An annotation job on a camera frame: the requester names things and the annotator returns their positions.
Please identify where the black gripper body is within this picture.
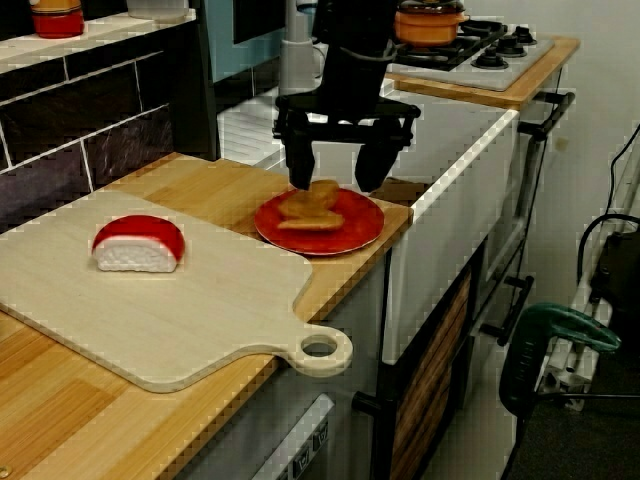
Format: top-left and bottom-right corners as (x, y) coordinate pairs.
(273, 42), (421, 149)

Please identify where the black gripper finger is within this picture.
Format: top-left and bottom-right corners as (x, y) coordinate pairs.
(355, 142), (403, 194)
(285, 139), (317, 191)

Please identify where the tan toy chicken piece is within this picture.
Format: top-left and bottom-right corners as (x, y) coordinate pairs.
(276, 179), (345, 232)

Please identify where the red round plate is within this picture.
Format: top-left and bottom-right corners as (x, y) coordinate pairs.
(253, 188), (386, 257)

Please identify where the grey toy faucet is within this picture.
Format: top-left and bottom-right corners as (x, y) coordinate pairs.
(277, 0), (326, 109)

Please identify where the white toy sink unit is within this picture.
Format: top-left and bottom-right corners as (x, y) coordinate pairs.
(217, 89), (521, 366)

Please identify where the orange toy pot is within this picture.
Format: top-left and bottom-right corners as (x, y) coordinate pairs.
(394, 0), (471, 49)

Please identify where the toy stove top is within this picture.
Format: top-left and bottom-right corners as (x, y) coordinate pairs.
(387, 17), (556, 93)

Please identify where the black rectangular panel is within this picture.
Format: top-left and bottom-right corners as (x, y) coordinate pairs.
(232, 0), (286, 45)

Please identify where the red white toy sushi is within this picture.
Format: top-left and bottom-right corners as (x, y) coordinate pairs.
(91, 214), (185, 274)

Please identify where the white round container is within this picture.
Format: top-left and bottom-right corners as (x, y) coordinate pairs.
(125, 0), (191, 24)

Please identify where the brown wooden drawer front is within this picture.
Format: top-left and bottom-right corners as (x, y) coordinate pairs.
(389, 272), (474, 480)

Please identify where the light wooden cutting board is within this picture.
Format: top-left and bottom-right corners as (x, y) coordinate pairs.
(0, 189), (355, 395)

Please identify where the grey dishwasher panel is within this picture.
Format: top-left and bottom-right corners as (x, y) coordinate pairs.
(249, 394), (336, 480)

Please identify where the red yellow bottle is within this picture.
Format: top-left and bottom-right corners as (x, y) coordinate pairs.
(29, 0), (86, 40)

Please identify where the dark grey upright post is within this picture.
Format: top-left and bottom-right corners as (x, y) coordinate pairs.
(187, 0), (221, 161)

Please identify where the black oven handle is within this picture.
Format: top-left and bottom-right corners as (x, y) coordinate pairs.
(517, 91), (576, 146)

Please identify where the black drawer handle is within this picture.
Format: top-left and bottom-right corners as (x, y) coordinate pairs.
(479, 274), (535, 346)

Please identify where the thick black cable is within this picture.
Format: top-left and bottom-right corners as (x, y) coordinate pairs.
(577, 213), (640, 296)

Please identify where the thin black cable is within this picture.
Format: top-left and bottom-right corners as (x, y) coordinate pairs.
(609, 122), (640, 216)

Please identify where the black cabinet handle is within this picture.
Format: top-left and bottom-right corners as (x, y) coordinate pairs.
(351, 390), (396, 480)

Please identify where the silver aluminium frame rail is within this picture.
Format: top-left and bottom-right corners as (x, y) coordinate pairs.
(534, 339), (601, 411)

